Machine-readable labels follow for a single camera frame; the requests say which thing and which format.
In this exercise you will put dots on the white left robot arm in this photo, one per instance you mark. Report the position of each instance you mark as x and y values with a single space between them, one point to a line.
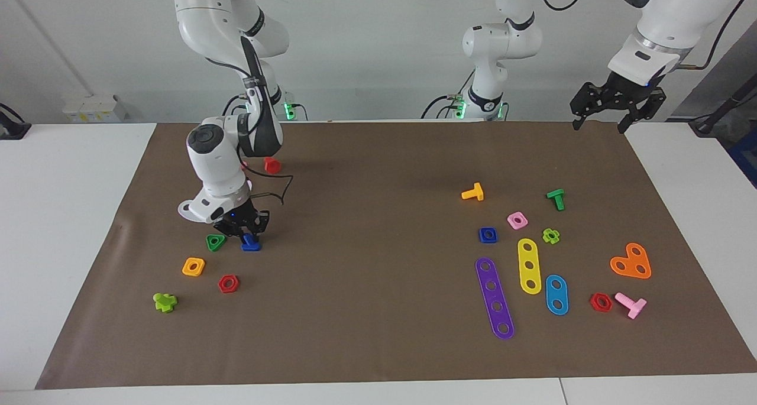
502 41

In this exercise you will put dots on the yellow three-hole plastic strip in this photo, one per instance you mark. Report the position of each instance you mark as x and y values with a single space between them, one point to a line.
528 257

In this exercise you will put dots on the blue crate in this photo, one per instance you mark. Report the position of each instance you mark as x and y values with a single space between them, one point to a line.
746 162

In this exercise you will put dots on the white socket box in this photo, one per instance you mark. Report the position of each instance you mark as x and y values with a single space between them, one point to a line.
94 109

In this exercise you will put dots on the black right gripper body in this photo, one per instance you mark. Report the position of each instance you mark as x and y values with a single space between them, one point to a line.
242 219

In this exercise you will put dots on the white curved five-hole plate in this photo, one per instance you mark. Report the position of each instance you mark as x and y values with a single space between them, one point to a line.
190 214

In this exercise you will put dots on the red plastic screw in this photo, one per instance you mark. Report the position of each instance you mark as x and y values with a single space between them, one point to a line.
272 167

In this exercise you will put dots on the orange square plastic nut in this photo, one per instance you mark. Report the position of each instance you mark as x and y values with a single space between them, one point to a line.
185 271

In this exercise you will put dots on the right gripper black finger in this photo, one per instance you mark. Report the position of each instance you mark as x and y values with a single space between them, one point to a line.
232 232
262 230

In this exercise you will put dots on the black clamp device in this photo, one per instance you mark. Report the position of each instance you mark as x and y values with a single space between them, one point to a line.
12 130

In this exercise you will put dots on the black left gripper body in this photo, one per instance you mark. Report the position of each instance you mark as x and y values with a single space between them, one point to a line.
624 94

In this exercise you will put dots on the black stand pole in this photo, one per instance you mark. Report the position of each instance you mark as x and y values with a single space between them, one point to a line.
709 124

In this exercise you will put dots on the blue two-hole plastic strip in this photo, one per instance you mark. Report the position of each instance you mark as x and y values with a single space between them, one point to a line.
556 295

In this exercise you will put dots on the red hexagonal plastic nut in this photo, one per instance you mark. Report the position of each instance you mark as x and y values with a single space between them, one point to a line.
235 285
608 303

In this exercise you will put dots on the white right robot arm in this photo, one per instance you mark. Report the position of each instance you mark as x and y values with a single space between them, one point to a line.
213 151

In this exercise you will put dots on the orange plastic screw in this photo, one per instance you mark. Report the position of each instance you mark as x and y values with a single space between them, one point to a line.
478 192

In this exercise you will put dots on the orange three-hole angled plate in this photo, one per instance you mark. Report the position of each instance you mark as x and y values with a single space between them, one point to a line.
630 262

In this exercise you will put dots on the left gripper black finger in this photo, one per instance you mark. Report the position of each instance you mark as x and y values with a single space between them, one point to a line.
579 109
639 116

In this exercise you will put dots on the purple four-hole plastic strip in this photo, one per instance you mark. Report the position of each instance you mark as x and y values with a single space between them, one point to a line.
495 296

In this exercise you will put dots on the green triangular plastic nut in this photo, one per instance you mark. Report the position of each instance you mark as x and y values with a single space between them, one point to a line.
222 237

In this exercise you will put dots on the blue triangle-head plastic screw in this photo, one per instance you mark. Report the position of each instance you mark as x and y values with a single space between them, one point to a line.
251 246

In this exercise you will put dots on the pink square plastic nut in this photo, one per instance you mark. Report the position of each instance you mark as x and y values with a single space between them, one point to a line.
524 222

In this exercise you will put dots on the brown table mat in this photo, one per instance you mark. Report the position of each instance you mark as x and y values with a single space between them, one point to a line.
378 310

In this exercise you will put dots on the lime green cross nut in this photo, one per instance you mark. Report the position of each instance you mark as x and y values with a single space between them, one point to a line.
545 234

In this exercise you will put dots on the green plastic screw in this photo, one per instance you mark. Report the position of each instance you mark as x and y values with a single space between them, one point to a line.
555 194

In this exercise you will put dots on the lime green cross-head screw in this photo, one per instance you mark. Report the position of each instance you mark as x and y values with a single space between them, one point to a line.
164 303

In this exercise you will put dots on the blue square plastic nut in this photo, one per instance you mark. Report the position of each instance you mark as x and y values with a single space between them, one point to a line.
482 239

